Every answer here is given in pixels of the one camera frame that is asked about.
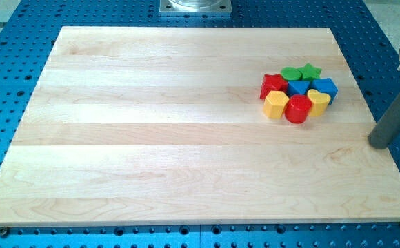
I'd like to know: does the yellow heart block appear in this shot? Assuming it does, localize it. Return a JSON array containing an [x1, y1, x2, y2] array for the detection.
[[307, 89, 331, 117]]

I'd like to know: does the blue pentagon block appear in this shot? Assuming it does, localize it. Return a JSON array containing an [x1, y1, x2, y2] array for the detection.
[[310, 78, 339, 105]]

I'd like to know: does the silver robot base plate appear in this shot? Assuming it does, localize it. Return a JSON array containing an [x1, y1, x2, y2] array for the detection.
[[159, 0, 232, 14]]

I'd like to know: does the board corner clamp left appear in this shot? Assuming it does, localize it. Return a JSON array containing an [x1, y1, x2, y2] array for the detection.
[[0, 227, 10, 238]]

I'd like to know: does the yellow hexagon block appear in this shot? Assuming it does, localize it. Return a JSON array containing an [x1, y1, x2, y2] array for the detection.
[[263, 91, 289, 119]]

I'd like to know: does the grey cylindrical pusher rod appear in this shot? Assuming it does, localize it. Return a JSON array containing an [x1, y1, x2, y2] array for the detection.
[[368, 93, 400, 149]]

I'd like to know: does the blue triangle block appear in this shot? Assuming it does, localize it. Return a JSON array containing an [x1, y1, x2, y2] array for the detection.
[[287, 81, 310, 97]]

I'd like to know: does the red star block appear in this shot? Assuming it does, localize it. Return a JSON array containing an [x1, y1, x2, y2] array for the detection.
[[259, 74, 288, 99]]

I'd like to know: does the green cylinder block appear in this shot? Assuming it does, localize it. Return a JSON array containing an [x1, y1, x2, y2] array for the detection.
[[280, 67, 302, 81]]

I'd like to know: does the red cylinder block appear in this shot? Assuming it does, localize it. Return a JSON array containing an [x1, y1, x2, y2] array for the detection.
[[285, 94, 312, 124]]

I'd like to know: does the light wooden board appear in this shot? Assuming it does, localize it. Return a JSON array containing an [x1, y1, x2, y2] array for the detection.
[[0, 26, 400, 227]]

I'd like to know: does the green star block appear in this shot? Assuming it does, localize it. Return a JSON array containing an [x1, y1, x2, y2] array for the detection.
[[298, 63, 322, 81]]

